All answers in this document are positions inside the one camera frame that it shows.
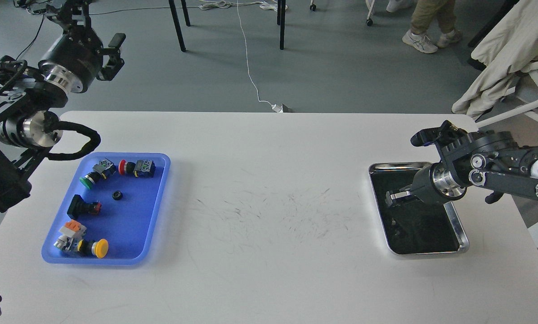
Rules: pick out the red push button switch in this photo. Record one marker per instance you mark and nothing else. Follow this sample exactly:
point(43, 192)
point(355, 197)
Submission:
point(142, 168)

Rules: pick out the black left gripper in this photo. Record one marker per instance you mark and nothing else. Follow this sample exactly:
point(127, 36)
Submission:
point(81, 55)

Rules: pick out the silver metal tray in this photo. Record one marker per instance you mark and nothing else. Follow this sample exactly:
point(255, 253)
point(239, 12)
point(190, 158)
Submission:
point(414, 228)

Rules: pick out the black selector switch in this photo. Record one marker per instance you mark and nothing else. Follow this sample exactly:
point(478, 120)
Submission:
point(79, 207)

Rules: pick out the white power adapter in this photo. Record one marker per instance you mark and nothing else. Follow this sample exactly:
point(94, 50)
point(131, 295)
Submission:
point(281, 108)

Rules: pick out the beige cloth on chair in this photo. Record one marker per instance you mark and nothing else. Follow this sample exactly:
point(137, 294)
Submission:
point(505, 50)

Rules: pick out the orange white contact block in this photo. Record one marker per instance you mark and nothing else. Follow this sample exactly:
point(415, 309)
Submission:
point(72, 234)

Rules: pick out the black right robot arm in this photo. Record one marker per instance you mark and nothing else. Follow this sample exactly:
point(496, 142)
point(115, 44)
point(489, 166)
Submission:
point(490, 160)

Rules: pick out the black table leg left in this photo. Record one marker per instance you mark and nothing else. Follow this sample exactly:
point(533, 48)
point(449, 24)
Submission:
point(177, 23)

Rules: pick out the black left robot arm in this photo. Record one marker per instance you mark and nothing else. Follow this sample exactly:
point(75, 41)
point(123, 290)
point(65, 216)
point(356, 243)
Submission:
point(29, 131)

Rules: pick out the yellow push button switch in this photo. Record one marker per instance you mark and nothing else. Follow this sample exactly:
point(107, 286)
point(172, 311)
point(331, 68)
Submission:
point(92, 248)

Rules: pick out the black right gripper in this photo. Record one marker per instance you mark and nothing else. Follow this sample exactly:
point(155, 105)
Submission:
point(433, 184)

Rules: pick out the black table leg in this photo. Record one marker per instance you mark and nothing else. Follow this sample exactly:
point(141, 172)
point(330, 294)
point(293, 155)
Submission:
point(281, 16)
point(177, 23)

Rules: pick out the black table leg right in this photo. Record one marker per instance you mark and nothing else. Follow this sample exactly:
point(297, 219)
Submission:
point(281, 16)

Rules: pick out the blue plastic tray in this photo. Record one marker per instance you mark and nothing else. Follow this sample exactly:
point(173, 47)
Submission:
point(127, 224)

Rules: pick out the green push button switch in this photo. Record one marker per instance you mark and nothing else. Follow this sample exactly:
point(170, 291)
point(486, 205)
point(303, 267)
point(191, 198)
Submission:
point(102, 170)

